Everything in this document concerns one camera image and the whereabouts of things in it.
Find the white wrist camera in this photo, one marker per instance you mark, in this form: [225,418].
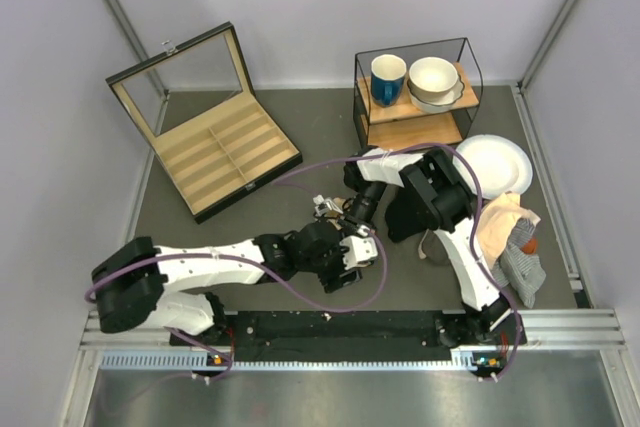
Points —
[358,251]
[326,208]

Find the black underwear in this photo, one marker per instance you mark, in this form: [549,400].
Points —
[404,216]

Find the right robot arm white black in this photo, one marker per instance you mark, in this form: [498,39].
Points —
[431,195]

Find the cream ceramic bowl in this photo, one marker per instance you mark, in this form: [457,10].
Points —
[431,78]

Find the beige underwear navy trim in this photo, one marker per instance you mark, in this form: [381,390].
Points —
[334,221]

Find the white scalloped dish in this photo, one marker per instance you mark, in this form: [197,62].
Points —
[440,104]

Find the white round plate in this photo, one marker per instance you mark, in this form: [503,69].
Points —
[500,165]

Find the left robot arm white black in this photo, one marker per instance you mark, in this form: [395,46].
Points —
[142,284]

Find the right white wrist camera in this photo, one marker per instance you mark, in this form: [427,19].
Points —
[326,208]

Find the grey slotted cable duct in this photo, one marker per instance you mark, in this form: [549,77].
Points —
[197,359]

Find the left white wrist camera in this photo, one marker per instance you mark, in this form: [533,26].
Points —
[358,251]

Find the grey underwear white band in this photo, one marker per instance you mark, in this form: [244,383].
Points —
[430,248]

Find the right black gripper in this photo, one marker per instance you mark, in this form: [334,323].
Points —
[353,224]

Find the blue ceramic mug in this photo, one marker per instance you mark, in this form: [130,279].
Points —
[388,74]

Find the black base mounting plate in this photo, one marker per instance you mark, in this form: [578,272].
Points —
[369,336]

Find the black compartment box glass lid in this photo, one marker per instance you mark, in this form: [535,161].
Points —
[195,105]

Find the black wire wooden shelf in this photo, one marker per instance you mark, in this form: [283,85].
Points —
[402,124]

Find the striped grey underwear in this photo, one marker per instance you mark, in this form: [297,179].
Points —
[520,270]

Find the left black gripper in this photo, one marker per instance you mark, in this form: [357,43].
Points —
[332,280]

